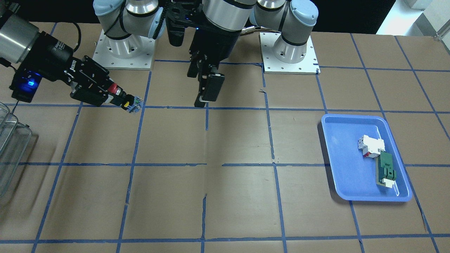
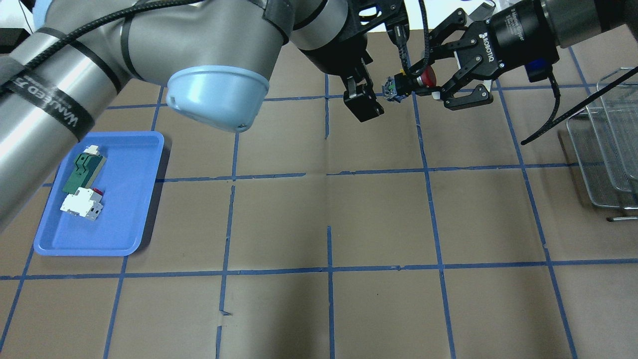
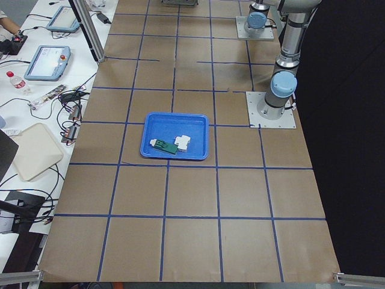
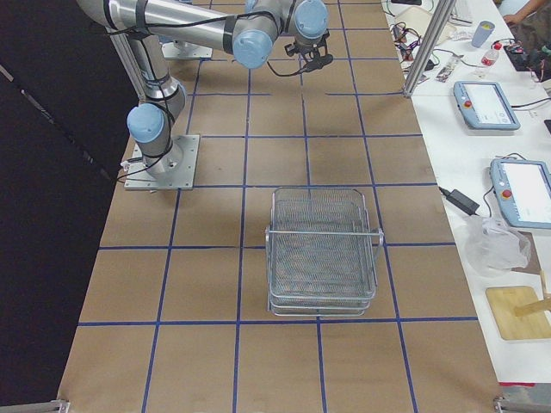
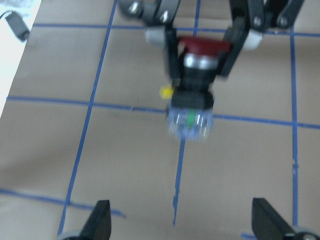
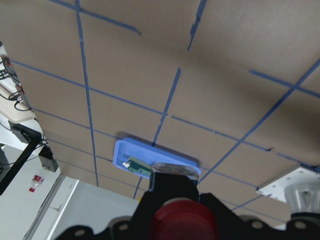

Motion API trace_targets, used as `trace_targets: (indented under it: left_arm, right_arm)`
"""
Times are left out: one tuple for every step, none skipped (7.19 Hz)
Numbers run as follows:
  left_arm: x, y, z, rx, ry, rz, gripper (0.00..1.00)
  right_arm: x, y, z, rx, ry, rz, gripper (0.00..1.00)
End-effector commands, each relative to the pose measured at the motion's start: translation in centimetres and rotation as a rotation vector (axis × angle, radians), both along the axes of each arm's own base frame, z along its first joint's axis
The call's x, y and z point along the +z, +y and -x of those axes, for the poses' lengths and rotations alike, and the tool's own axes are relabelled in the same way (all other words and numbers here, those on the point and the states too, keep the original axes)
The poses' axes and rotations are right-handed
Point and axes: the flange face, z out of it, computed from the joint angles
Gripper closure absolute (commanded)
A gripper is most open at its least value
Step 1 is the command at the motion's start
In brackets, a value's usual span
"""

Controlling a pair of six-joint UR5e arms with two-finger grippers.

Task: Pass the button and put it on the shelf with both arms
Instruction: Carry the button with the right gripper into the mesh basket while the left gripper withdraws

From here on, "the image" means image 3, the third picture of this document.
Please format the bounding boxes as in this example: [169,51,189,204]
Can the white circuit breaker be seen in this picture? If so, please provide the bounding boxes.
[174,135,191,152]

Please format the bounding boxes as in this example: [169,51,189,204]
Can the green white terminal block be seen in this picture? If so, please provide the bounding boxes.
[150,139,178,155]

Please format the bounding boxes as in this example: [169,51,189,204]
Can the blue plastic tray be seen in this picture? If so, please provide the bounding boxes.
[140,112,209,161]

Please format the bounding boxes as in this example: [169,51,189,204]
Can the black power adapter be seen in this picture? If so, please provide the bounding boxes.
[96,12,111,24]

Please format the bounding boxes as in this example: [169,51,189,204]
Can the beige plastic tray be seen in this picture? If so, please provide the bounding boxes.
[11,123,64,181]

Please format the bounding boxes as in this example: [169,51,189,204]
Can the near teach pendant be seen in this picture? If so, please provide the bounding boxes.
[24,45,71,81]

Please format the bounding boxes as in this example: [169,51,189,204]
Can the teach pendant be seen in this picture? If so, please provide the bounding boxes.
[46,6,79,33]
[24,45,71,81]

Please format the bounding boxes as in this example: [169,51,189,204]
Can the far teach pendant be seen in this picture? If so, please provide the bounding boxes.
[46,6,79,33]

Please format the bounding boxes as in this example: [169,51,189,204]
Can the clear plastic water bottle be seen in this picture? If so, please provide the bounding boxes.
[6,71,31,95]

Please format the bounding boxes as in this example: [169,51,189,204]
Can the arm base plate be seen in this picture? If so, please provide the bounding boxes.
[235,16,274,41]
[246,92,297,129]

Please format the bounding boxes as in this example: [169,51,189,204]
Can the aluminium frame post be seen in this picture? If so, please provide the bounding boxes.
[69,0,105,63]

